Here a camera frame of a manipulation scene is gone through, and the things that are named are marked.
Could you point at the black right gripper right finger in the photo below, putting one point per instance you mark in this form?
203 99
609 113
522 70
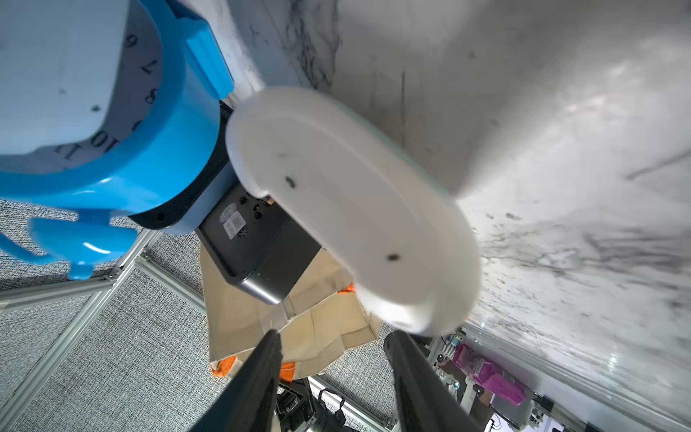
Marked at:
423 402

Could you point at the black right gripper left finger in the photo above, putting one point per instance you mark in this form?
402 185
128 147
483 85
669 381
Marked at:
248 403

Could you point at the beige canvas tote bag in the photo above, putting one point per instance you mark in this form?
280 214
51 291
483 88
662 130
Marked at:
318 321

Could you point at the black square alarm clock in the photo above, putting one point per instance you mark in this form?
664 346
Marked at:
257 246

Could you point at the white round alarm clock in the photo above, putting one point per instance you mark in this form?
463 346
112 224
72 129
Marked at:
403 238

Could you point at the blue round whale alarm clock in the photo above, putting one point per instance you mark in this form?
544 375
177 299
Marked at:
158 135

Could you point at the light blue round alarm clock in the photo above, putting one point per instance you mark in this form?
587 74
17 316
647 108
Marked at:
58 70

